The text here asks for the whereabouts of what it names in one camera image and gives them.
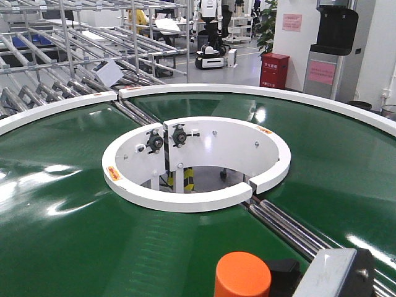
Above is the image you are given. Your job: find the red fire extinguisher box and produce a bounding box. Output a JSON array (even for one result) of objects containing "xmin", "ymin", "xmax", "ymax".
[{"xmin": 259, "ymin": 53, "xmax": 290, "ymax": 90}]

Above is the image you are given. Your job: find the white outer conveyor rim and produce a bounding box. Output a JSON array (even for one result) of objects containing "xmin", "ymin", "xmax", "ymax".
[{"xmin": 1, "ymin": 84, "xmax": 395, "ymax": 136}]

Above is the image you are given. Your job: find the green conveyor belt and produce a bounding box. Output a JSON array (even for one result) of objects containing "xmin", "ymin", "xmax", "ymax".
[{"xmin": 1, "ymin": 93, "xmax": 395, "ymax": 296}]

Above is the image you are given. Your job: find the white humanoid robot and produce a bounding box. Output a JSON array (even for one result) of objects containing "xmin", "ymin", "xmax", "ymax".
[{"xmin": 191, "ymin": 1, "xmax": 232, "ymax": 69}]

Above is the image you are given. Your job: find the metal roller rack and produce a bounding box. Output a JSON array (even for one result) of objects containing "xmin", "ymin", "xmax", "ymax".
[{"xmin": 1, "ymin": 1, "xmax": 192, "ymax": 118}]

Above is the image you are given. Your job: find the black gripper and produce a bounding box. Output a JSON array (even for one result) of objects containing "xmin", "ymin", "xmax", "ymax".
[{"xmin": 265, "ymin": 258, "xmax": 303, "ymax": 296}]

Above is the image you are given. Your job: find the orange cylindrical capacitor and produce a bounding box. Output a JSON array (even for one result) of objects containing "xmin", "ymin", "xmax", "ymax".
[{"xmin": 214, "ymin": 251, "xmax": 272, "ymax": 297}]

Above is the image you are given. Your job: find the white inner conveyor ring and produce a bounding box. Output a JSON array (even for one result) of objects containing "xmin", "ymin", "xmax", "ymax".
[{"xmin": 101, "ymin": 116, "xmax": 292, "ymax": 213}]

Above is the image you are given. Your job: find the black water dispenser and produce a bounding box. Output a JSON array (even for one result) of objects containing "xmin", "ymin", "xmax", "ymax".
[{"xmin": 303, "ymin": 1, "xmax": 358, "ymax": 100}]

